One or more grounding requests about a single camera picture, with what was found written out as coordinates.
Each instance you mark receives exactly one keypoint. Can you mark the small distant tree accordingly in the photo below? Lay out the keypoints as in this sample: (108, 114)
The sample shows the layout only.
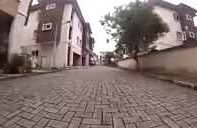
(108, 57)

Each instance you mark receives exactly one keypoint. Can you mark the grey brick paved road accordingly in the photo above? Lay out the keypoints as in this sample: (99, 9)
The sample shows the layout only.
(96, 96)

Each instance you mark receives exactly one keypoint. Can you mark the white and brown building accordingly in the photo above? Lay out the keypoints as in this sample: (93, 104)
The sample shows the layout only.
(57, 33)

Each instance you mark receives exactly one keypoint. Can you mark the large green tree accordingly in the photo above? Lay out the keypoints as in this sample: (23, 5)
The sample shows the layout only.
(136, 25)

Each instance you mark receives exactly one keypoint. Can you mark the concrete kerb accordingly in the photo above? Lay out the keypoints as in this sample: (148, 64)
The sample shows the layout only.
(176, 81)
(22, 75)

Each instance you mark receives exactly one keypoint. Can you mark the green bush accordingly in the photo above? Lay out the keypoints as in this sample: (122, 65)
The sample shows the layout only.
(17, 63)

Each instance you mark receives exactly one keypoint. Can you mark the white building with dark roof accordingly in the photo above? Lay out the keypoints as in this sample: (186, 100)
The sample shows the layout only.
(176, 25)

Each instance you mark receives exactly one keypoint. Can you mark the beige building with porch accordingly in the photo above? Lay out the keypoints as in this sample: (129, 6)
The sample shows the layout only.
(2, 26)

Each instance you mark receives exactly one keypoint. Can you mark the pale boundary wall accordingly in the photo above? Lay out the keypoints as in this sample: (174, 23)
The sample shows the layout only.
(172, 60)

